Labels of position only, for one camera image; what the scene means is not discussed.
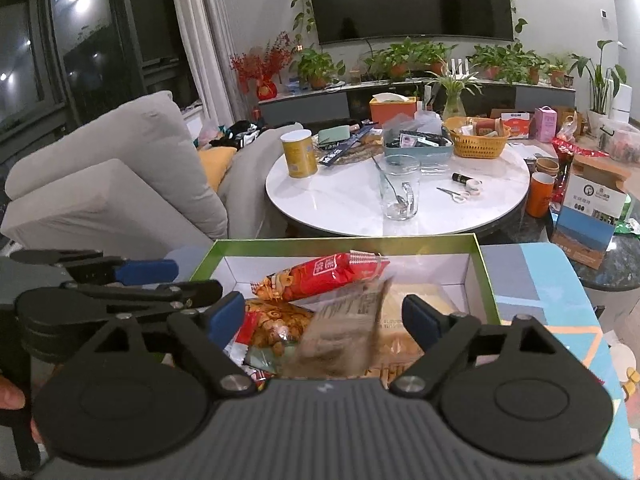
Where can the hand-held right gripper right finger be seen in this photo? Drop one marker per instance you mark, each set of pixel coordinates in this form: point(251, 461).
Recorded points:
point(420, 320)

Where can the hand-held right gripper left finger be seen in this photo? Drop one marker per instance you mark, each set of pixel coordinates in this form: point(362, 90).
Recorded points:
point(227, 317)

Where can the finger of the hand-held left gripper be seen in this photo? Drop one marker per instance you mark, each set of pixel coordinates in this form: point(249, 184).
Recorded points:
point(200, 291)
point(145, 271)

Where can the red biscuit print snack bag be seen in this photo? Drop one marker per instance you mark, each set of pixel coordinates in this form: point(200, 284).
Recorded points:
point(415, 320)

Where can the green cardboard box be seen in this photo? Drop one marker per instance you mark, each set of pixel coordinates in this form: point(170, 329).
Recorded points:
point(230, 252)

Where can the red pretzel snack bag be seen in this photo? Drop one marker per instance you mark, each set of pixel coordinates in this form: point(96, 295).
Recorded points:
point(325, 272)

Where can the person's left hand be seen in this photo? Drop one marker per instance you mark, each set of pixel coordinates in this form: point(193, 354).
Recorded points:
point(11, 394)

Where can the grey sofa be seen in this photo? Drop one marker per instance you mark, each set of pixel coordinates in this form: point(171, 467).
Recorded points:
point(115, 180)

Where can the yellow cushion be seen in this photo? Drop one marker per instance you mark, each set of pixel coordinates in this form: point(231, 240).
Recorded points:
point(217, 165)

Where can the scissors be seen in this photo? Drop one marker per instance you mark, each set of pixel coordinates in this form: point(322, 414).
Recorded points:
point(452, 195)

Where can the metal spoon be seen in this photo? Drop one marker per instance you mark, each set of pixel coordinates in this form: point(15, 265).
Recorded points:
point(395, 192)

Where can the glass mug with spoon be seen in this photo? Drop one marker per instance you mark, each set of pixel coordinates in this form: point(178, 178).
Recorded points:
point(400, 190)

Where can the blue patterned tablecloth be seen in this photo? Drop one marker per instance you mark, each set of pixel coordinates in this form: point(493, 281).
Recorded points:
point(550, 280)

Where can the tape roll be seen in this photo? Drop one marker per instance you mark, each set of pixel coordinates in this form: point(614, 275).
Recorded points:
point(475, 189)

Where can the black glue stick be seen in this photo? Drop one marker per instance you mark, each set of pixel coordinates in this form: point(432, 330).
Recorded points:
point(462, 178)

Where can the round white table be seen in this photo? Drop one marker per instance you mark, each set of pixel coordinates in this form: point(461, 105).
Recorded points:
point(340, 195)

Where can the black clothing heap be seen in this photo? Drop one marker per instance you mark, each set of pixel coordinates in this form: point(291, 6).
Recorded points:
point(245, 132)

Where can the blue grey tray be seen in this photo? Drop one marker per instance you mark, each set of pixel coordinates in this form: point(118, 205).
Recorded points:
point(420, 152)

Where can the yellow can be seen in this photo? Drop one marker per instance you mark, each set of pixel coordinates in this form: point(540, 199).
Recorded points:
point(299, 155)

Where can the orange cup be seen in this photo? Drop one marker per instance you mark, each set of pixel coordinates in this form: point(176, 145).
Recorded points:
point(541, 195)

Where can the wicker basket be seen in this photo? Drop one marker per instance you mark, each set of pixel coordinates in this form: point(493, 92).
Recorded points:
point(475, 147)

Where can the dark blue long packet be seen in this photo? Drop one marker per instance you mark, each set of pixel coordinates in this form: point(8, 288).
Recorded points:
point(345, 149)

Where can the cardboard box with blue print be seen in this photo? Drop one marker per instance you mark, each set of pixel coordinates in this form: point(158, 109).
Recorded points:
point(585, 225)

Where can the brown paper cups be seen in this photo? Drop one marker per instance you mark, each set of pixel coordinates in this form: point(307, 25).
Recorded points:
point(546, 166)

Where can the dark round side table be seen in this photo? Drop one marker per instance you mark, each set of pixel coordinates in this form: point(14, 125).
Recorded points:
point(615, 270)

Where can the green pouch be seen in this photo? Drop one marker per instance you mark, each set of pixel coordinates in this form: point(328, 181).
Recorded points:
point(336, 134)

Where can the orange tissue box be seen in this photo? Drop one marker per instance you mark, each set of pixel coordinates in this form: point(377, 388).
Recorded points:
point(392, 110)

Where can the grey television cabinet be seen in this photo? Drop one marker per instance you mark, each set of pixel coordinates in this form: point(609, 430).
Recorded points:
point(310, 107)

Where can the white and orange box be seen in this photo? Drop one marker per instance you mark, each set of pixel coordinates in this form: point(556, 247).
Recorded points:
point(516, 125)

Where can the spider plant in glass vase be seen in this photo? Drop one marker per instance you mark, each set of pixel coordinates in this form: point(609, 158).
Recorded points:
point(454, 92)

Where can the red plastic bag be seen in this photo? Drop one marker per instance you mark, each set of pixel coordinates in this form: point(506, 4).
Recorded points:
point(575, 149)

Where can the pink box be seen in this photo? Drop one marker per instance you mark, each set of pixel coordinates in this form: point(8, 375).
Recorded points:
point(545, 125)

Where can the red flower vase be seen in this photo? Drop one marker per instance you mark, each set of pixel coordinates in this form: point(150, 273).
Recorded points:
point(262, 67)

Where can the white curtain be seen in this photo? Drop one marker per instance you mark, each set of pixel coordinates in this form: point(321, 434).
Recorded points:
point(200, 35)

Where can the potted green plant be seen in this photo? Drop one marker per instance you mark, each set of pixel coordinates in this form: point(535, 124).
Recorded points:
point(405, 57)
point(505, 62)
point(317, 67)

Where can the white router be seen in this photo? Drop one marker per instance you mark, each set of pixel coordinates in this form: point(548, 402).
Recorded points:
point(460, 67)

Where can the dark framed window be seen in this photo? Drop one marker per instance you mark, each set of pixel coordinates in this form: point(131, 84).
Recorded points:
point(80, 20)

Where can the clear storage box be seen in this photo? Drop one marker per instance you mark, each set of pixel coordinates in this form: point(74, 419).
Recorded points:
point(622, 142)

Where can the small potted plant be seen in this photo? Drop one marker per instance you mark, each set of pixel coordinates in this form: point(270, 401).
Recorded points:
point(559, 72)

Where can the tall plant in white pot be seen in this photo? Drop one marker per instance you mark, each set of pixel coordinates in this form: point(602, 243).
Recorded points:
point(600, 85)

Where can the white cylinder appliance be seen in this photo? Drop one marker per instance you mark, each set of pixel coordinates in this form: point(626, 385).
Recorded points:
point(621, 102)

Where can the black television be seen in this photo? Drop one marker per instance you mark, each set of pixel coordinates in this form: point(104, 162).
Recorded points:
point(410, 0)

